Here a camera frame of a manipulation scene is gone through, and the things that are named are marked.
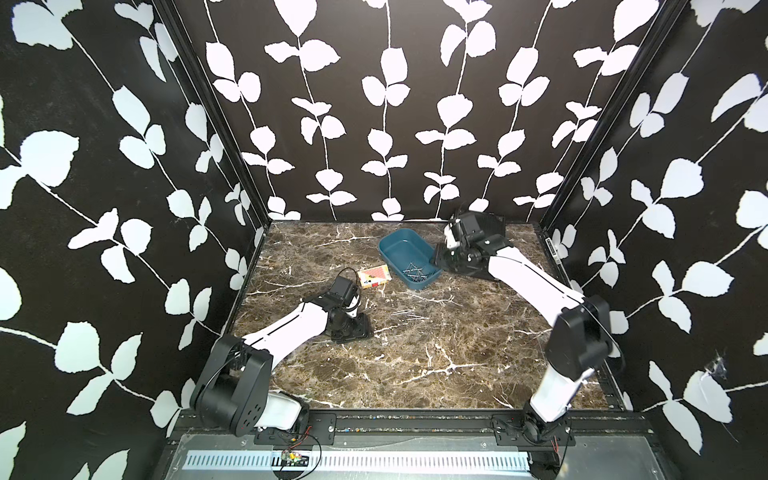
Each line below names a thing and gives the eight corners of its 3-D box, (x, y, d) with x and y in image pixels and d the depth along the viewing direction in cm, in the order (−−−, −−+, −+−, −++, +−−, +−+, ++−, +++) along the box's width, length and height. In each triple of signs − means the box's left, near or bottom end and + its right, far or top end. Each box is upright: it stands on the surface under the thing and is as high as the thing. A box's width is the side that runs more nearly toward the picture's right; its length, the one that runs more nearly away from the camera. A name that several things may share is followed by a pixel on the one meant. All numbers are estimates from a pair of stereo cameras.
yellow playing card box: (363, 290, 103) (362, 286, 101) (358, 275, 107) (357, 271, 105) (392, 282, 105) (392, 277, 103) (386, 267, 109) (386, 263, 107)
